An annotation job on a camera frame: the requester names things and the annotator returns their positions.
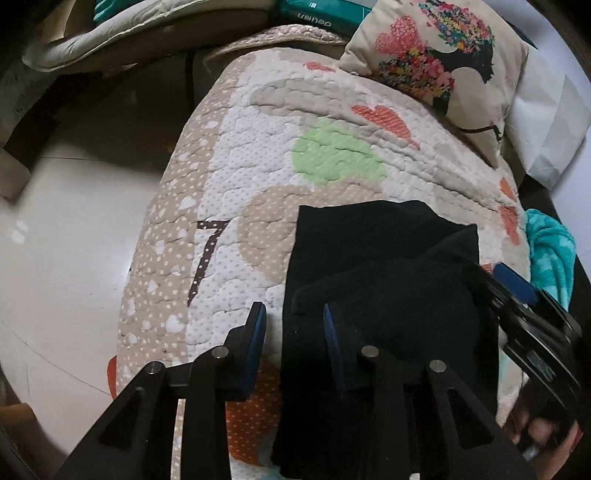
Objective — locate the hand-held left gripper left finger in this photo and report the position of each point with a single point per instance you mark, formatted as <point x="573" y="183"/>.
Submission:
<point x="254" y="350"/>

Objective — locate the beige cardboard box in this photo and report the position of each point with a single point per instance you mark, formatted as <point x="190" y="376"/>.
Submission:
<point x="14" y="170"/>

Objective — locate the teal tissue packet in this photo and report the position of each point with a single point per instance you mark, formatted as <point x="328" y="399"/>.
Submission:
<point x="314" y="10"/>
<point x="106" y="11"/>

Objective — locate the teal and white fleece blanket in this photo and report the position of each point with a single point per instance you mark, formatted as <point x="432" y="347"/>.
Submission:
<point x="549" y="249"/>

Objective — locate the white paper bag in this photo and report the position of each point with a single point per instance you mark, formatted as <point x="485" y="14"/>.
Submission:
<point x="545" y="120"/>

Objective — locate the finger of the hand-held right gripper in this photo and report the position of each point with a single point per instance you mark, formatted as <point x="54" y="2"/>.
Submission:
<point x="515" y="281"/>
<point x="482" y="284"/>

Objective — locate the black pants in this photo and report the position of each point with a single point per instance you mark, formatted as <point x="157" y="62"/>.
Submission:
<point x="392" y="295"/>

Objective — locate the beige padded mat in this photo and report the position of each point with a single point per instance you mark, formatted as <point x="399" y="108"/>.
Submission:
<point x="138" y="41"/>

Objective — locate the quilted patterned bed cover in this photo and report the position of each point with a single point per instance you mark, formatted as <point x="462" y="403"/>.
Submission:
<point x="277" y="161"/>

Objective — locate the floral silhouette printed cushion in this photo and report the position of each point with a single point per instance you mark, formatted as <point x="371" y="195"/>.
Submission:
<point x="369" y="50"/>

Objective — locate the person's right hand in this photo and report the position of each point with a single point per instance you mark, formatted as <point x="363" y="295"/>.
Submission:
<point x="531" y="431"/>

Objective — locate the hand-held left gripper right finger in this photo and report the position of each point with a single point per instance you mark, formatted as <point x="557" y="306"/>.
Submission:
<point x="337" y="346"/>

